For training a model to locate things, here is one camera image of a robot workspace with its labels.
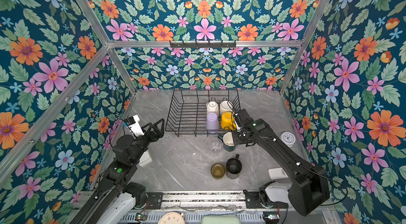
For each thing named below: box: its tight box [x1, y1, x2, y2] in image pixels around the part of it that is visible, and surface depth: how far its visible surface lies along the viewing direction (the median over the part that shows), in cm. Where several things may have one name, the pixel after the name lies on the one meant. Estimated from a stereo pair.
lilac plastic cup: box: [206, 112, 220, 134], surface depth 90 cm
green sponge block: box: [200, 215, 241, 224], surface depth 68 cm
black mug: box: [225, 153, 243, 180], surface depth 82 cm
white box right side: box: [268, 166, 289, 180], surface depth 84 cm
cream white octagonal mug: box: [206, 100, 220, 116], surface depth 96 cm
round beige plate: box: [157, 211, 186, 224], surface depth 69 cm
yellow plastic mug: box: [220, 110, 237, 131], surface depth 93 cm
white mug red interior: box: [219, 100, 234, 116], surface depth 100 cm
